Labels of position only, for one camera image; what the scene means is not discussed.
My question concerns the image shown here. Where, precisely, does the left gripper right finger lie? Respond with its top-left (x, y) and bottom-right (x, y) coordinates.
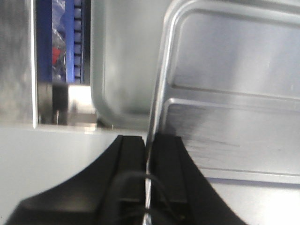
top-left (151, 134), bottom-right (245, 225)

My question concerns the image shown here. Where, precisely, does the silver metal tray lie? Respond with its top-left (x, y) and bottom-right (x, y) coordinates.
top-left (91, 0), bottom-right (300, 225)

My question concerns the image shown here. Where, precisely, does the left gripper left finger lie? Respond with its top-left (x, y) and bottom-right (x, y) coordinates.
top-left (6, 135), bottom-right (145, 225)

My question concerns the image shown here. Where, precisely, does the blue box under tray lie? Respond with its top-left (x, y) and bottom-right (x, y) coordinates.
top-left (34, 0), bottom-right (91, 84)

